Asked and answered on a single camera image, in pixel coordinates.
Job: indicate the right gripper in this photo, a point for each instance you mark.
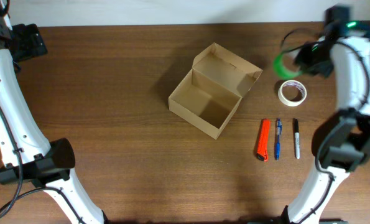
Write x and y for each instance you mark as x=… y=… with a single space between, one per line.
x=303 y=58

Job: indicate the white masking tape roll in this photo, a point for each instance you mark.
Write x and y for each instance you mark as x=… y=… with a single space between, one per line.
x=299 y=86

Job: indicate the green tape roll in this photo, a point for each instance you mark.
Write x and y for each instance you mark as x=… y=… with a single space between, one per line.
x=281 y=70

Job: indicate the black and white marker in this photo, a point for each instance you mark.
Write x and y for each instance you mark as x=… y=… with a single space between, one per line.
x=297 y=139

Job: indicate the blue ballpoint pen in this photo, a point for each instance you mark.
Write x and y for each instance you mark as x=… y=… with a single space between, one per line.
x=277 y=139

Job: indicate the orange utility knife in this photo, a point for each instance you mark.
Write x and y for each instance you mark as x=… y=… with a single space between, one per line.
x=261 y=153

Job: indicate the brown cardboard box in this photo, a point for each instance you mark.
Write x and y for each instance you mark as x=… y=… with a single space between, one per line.
x=212 y=90

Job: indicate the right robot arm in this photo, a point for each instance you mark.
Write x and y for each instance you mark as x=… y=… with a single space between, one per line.
x=342 y=143

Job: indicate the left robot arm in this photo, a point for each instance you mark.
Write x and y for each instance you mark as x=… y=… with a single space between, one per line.
x=30 y=160

